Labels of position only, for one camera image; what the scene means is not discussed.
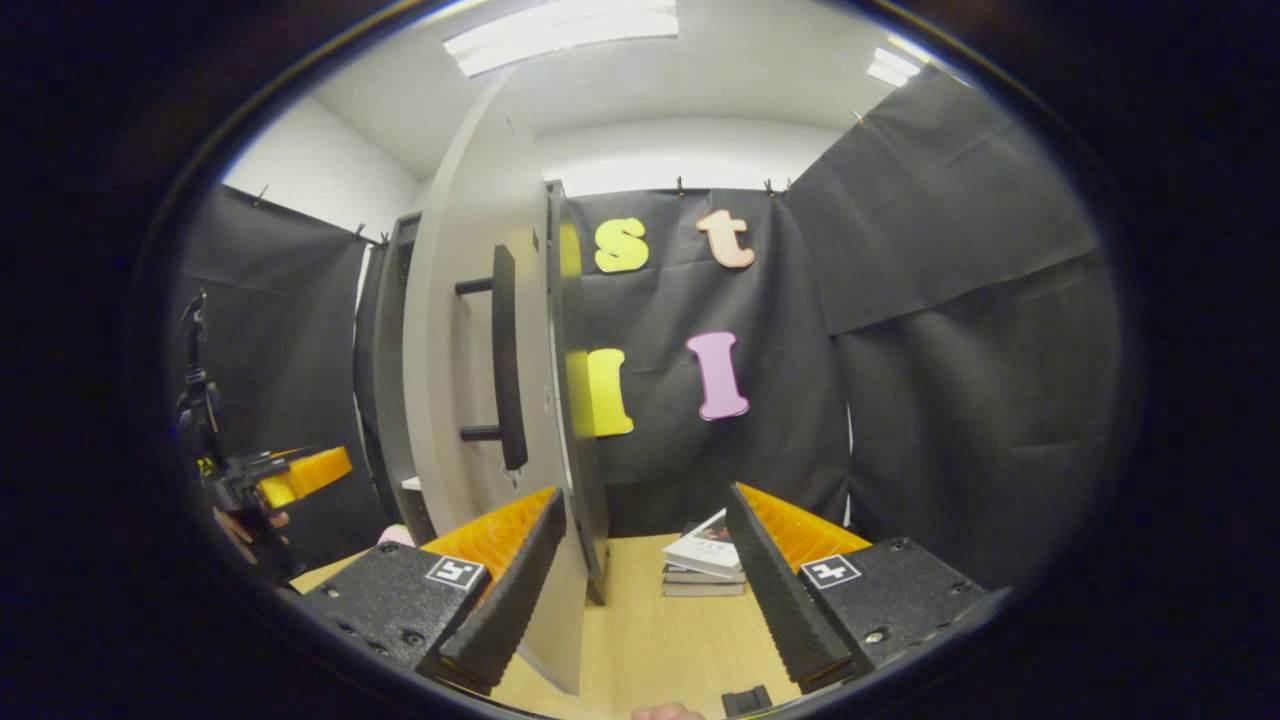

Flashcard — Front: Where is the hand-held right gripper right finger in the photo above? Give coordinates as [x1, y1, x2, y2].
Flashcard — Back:
[725, 483, 991, 694]

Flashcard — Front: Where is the black backdrop cloth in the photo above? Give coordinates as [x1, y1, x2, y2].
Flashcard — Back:
[165, 65, 1126, 591]

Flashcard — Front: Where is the small ceiling light panel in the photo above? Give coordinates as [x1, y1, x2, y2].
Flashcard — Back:
[866, 45, 926, 89]

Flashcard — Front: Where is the grey cabinet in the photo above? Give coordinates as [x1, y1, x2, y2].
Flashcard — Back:
[352, 210, 426, 546]

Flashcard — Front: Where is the beige cabinet door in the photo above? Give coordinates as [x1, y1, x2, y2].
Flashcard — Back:
[403, 70, 611, 696]

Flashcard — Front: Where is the black door handle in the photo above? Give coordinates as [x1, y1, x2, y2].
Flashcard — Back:
[455, 245, 529, 473]

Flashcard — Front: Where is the white cover book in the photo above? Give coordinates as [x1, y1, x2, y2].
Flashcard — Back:
[663, 508, 746, 581]

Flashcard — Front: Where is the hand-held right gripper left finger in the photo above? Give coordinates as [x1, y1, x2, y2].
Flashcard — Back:
[300, 487, 568, 696]

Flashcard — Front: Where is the long ceiling light panel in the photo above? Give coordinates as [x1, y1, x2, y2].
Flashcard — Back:
[443, 0, 681, 79]

